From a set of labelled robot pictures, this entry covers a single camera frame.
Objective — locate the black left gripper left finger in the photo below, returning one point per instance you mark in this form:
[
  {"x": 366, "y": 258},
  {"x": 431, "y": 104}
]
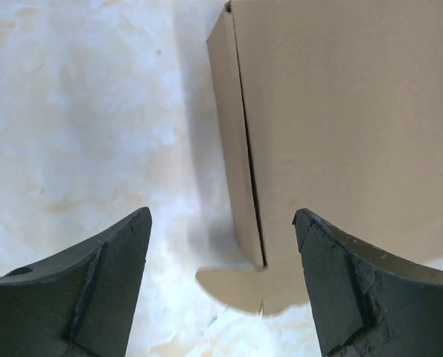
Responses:
[{"x": 80, "y": 301}]

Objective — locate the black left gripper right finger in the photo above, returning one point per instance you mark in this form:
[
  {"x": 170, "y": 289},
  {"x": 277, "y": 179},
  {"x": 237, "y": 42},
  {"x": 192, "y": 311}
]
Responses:
[{"x": 366, "y": 301}]

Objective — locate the brown cardboard box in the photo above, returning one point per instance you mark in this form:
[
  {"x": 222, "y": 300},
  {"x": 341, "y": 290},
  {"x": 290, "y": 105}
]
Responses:
[{"x": 334, "y": 106}]

